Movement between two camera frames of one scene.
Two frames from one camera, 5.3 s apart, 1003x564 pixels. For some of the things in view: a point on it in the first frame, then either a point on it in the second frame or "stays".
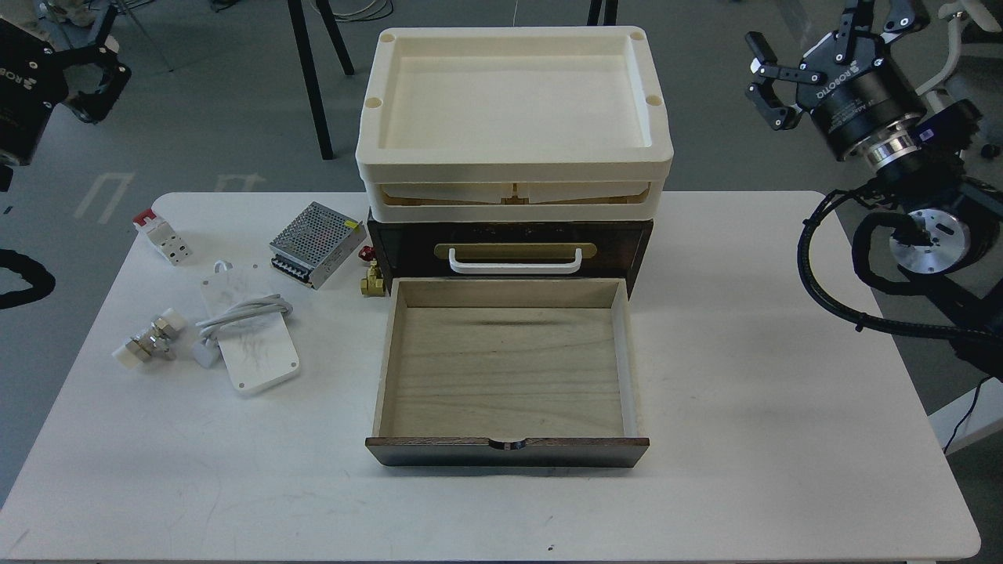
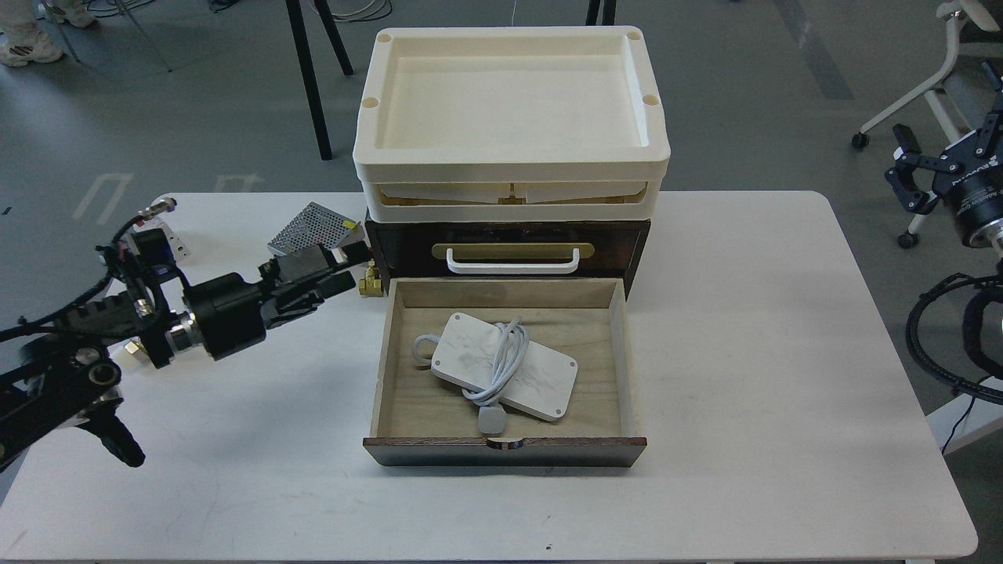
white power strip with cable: x=250 y=326 to x=497 y=367
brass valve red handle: x=373 y=285 stays
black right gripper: x=859 y=97 to x=975 y=192
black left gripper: x=32 y=82 to x=229 y=313
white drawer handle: x=514 y=267 stays
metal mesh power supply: x=316 y=240 stays
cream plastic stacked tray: x=518 y=124 stays
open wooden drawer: x=506 y=372 stays
